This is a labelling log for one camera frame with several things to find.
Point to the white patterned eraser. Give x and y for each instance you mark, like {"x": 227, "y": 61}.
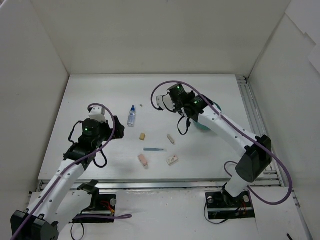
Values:
{"x": 172, "y": 160}

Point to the aluminium frame rail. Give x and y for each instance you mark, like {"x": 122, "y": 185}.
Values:
{"x": 273, "y": 172}

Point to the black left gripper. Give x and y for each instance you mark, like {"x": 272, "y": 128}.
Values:
{"x": 116, "y": 127}

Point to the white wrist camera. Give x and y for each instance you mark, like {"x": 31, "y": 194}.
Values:
{"x": 165, "y": 102}
{"x": 97, "y": 113}

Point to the small tan eraser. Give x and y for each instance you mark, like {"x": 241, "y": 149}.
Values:
{"x": 142, "y": 136}

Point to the small clear blue bottle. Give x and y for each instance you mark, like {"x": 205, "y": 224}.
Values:
{"x": 131, "y": 117}

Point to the pink eraser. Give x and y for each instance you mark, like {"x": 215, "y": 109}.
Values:
{"x": 143, "y": 160}

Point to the blue green ruler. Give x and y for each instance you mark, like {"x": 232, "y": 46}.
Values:
{"x": 151, "y": 149}

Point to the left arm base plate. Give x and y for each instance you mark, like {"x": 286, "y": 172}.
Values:
{"x": 105, "y": 205}

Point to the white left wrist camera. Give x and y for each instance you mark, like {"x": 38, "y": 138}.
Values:
{"x": 97, "y": 113}

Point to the teal round desk organizer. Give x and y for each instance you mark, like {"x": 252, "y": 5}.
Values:
{"x": 202, "y": 127}

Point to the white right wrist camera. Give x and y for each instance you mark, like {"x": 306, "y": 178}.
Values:
{"x": 165, "y": 102}

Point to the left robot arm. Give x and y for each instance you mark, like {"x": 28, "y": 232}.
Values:
{"x": 56, "y": 207}

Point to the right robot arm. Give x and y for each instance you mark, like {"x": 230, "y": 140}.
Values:
{"x": 251, "y": 148}

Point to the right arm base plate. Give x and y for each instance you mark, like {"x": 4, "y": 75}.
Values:
{"x": 219, "y": 210}

